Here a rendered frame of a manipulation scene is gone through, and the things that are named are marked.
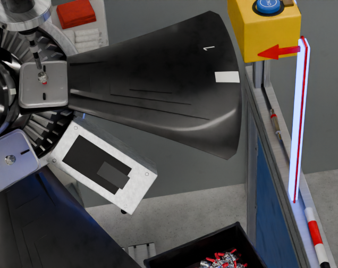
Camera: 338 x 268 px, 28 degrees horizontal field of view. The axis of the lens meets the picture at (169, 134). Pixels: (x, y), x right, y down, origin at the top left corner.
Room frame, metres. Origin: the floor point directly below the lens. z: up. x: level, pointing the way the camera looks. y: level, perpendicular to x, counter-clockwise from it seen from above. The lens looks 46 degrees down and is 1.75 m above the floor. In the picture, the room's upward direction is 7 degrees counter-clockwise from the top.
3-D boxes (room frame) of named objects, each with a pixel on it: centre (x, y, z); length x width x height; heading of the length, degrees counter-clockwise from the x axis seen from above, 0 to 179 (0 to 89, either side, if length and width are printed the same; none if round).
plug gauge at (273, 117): (0.86, -0.20, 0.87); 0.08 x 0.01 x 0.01; 0
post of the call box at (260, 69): (0.98, -0.19, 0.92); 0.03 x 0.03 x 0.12; 2
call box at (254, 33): (0.98, -0.19, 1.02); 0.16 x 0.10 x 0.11; 2
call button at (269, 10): (0.94, -0.20, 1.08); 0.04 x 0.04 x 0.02
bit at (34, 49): (0.68, 0.15, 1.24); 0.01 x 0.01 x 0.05
